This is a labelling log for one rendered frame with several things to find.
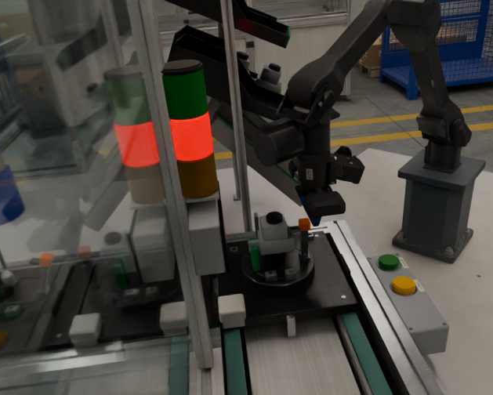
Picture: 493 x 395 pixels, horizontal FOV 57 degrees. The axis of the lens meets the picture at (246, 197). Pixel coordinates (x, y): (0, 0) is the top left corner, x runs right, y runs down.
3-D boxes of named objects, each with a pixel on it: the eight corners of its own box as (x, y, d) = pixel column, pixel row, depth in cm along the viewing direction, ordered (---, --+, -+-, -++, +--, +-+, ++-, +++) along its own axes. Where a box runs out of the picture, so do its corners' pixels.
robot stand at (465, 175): (473, 234, 112) (487, 160, 102) (452, 264, 102) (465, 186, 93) (415, 218, 121) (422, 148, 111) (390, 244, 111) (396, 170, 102)
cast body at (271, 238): (290, 238, 88) (288, 207, 85) (295, 251, 84) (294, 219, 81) (248, 244, 87) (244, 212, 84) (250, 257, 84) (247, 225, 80)
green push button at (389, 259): (394, 260, 91) (395, 252, 90) (402, 273, 87) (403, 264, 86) (375, 262, 91) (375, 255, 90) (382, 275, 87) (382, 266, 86)
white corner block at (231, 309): (244, 309, 82) (243, 291, 80) (247, 327, 78) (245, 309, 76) (219, 313, 82) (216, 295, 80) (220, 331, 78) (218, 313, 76)
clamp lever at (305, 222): (308, 250, 88) (308, 217, 85) (310, 256, 86) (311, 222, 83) (290, 252, 88) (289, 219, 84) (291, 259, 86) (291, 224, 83)
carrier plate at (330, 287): (323, 237, 100) (323, 229, 99) (357, 312, 79) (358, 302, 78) (215, 251, 99) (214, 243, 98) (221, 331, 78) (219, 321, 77)
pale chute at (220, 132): (299, 182, 117) (311, 170, 115) (300, 207, 106) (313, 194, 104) (214, 112, 110) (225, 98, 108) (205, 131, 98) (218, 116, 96)
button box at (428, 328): (396, 275, 95) (399, 251, 92) (446, 353, 76) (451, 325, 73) (364, 280, 94) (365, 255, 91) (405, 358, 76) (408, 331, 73)
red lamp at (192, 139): (212, 143, 57) (208, 105, 55) (214, 157, 53) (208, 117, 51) (173, 147, 57) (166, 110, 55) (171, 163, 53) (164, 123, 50)
